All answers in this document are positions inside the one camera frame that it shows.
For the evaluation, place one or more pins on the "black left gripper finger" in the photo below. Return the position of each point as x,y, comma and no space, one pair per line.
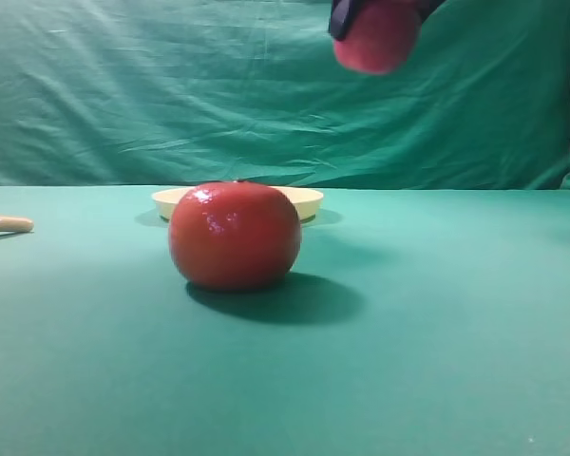
343,16

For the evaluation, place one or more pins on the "red-orange tangerine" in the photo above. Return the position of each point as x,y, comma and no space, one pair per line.
234,236

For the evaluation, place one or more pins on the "wooden handle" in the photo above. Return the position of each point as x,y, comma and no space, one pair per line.
15,224

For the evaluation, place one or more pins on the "dark red apple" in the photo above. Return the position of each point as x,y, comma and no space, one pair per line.
380,40

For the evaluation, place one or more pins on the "yellow plate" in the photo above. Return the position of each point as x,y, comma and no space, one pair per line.
306,201

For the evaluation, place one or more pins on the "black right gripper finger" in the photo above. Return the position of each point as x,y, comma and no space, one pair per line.
420,10

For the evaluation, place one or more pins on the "green backdrop cloth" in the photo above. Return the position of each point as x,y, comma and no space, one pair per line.
179,92

